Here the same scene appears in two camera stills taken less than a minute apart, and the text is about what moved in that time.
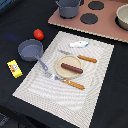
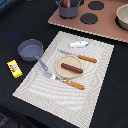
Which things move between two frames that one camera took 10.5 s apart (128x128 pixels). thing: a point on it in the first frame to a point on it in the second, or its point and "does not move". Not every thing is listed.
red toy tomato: [38, 34] to [65, 5]
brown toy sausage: [72, 68] does not move
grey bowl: [30, 50] does not move
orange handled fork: [65, 81] does not move
